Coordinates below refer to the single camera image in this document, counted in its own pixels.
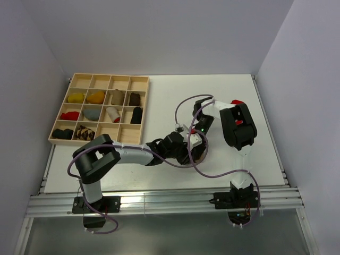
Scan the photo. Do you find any brown argyle sock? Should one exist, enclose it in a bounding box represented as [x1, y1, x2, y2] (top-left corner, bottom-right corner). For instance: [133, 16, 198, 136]
[193, 148, 208, 164]

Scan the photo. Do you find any black sock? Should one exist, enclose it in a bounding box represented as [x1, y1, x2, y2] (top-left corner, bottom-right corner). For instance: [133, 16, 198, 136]
[52, 129, 74, 140]
[130, 107, 143, 124]

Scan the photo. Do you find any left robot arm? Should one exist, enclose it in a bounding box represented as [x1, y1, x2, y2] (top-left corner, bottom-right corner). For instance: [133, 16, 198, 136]
[67, 131, 206, 212]

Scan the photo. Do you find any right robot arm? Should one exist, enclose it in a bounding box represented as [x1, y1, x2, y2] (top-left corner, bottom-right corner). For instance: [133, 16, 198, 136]
[193, 97, 259, 209]

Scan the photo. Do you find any flat red Santa sock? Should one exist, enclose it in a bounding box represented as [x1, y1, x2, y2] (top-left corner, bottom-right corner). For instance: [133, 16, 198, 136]
[231, 99, 244, 105]

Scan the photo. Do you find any dark brown rolled sock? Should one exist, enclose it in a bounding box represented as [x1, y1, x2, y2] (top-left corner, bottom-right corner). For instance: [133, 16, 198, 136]
[129, 92, 141, 107]

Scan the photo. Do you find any white red-tipped rolled sock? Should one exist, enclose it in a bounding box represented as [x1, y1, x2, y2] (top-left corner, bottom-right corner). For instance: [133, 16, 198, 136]
[106, 106, 121, 123]

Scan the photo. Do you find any wooden compartment tray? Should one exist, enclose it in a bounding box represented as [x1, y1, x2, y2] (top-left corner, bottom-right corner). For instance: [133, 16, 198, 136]
[48, 73, 150, 146]

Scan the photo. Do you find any tan rolled sock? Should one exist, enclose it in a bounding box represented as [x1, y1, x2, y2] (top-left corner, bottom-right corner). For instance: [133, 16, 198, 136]
[110, 89, 125, 106]

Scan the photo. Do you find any grey rolled sock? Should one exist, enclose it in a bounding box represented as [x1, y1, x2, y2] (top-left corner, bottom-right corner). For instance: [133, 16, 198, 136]
[83, 109, 101, 121]

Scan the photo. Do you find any orange rolled sock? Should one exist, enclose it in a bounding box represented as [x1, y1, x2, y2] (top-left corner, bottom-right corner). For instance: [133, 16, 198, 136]
[86, 91, 105, 104]

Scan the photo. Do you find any argyle rolled sock in tray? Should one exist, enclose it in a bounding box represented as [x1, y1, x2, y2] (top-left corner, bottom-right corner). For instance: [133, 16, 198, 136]
[75, 125, 95, 141]

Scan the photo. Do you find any red rolled sock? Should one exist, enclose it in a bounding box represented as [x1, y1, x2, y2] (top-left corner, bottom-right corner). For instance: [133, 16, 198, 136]
[60, 111, 80, 121]

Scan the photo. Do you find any black rolled sock in tray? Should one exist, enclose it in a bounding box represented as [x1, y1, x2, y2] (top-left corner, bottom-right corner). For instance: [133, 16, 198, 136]
[52, 129, 74, 140]

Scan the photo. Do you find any yellow rolled sock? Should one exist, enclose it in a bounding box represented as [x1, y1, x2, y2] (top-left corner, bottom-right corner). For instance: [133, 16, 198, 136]
[67, 93, 84, 104]

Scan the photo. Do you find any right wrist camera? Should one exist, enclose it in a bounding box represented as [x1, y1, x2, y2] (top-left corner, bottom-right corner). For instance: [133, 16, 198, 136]
[175, 123, 188, 133]

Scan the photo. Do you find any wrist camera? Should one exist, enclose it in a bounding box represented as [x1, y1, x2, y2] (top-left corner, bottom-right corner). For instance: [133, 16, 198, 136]
[175, 123, 188, 133]
[186, 131, 202, 148]

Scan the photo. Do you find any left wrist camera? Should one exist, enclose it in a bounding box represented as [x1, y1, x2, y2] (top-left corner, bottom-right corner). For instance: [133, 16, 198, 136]
[186, 131, 202, 148]

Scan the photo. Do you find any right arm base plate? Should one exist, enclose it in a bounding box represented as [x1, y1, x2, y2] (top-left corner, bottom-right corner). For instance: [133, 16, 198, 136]
[209, 190, 259, 209]

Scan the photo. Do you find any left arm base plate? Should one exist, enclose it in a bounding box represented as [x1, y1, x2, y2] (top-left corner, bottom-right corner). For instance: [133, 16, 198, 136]
[72, 196, 121, 214]

